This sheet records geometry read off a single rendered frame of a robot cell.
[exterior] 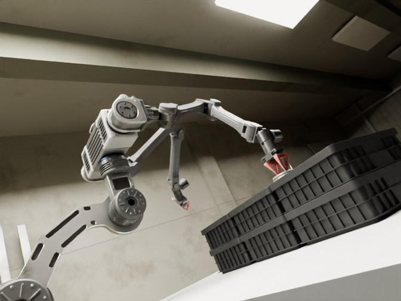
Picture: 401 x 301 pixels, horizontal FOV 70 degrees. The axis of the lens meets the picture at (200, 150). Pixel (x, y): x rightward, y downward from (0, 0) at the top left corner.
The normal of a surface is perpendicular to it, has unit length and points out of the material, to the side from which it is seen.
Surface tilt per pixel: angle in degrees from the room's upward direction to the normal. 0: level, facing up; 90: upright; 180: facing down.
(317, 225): 90
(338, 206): 90
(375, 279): 90
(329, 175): 90
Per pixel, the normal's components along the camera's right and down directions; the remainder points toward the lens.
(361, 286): -0.76, 0.10
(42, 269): 0.51, -0.51
